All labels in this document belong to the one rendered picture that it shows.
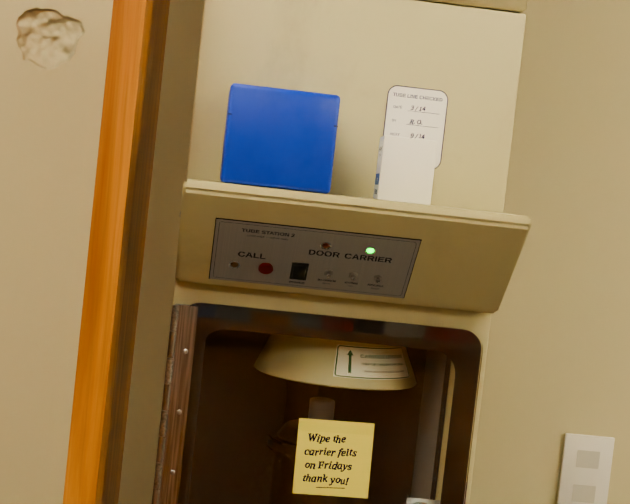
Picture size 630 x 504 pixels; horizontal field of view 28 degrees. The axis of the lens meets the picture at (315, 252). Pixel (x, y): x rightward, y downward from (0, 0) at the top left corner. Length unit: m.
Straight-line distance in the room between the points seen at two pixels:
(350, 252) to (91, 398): 0.27
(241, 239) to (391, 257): 0.14
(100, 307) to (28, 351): 0.55
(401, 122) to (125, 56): 0.29
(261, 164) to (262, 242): 0.08
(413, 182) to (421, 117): 0.11
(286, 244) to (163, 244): 0.52
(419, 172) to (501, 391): 0.63
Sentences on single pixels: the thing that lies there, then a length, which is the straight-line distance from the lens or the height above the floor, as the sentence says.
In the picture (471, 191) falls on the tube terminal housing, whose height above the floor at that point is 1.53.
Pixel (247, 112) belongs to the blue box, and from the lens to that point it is 1.14.
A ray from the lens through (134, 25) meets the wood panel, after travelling 1.16.
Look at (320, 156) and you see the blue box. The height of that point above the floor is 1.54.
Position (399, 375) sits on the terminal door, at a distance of 1.26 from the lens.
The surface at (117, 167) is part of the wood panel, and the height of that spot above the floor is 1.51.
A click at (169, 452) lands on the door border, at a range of 1.26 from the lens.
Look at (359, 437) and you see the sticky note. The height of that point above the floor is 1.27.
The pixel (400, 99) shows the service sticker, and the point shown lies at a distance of 1.26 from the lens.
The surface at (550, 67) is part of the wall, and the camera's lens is 1.74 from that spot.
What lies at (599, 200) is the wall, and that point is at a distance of 1.76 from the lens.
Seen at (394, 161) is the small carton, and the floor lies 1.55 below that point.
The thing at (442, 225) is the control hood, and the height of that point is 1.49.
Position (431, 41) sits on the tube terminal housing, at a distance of 1.27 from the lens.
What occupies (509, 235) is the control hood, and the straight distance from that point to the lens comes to 1.17.
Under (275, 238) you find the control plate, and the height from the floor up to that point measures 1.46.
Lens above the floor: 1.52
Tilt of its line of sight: 3 degrees down
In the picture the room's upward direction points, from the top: 6 degrees clockwise
